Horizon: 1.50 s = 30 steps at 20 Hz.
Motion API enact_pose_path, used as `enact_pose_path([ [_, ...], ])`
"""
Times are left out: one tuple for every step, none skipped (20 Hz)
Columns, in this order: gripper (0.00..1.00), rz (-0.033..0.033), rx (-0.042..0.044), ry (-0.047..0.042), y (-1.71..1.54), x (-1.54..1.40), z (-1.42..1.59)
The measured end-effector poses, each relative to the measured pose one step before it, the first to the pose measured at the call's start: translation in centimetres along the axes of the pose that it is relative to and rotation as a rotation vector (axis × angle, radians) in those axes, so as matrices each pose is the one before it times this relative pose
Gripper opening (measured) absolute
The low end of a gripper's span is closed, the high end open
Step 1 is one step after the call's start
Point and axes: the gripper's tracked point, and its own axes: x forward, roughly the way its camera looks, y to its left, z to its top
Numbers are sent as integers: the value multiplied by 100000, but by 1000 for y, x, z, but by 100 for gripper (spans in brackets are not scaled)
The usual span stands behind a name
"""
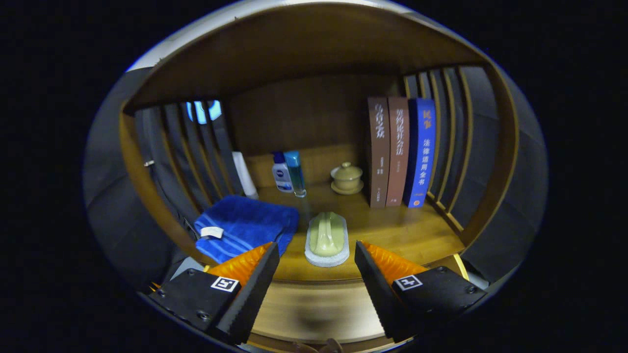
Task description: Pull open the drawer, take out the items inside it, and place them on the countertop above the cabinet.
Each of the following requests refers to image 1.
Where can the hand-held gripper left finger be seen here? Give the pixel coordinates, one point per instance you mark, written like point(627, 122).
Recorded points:
point(255, 294)

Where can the blue book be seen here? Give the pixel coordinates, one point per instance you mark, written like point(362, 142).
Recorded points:
point(421, 157)

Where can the blue folded towel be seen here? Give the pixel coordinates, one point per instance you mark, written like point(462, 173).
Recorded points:
point(245, 223)

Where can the white bottle with blue cap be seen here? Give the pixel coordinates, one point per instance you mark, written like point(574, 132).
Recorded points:
point(282, 176)

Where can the wooden countertop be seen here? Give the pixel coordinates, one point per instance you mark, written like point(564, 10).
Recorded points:
point(392, 230)

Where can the teal bottle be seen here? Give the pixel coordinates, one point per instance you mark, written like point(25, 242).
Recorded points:
point(296, 171)

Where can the beige lidded teacup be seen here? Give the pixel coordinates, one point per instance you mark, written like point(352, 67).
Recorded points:
point(347, 177)

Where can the wooden drawer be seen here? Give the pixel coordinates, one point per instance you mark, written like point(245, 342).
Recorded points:
point(319, 304)

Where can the wooden cabinet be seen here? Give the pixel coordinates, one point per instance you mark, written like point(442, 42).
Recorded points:
point(294, 49)

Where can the dark brown book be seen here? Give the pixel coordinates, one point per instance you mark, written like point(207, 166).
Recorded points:
point(379, 157)

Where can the reddish brown book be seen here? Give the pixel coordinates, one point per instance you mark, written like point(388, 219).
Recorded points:
point(397, 157)

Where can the white tube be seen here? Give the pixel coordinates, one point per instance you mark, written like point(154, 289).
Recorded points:
point(244, 174)

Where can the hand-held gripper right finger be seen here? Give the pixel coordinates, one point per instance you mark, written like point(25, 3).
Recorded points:
point(378, 294)

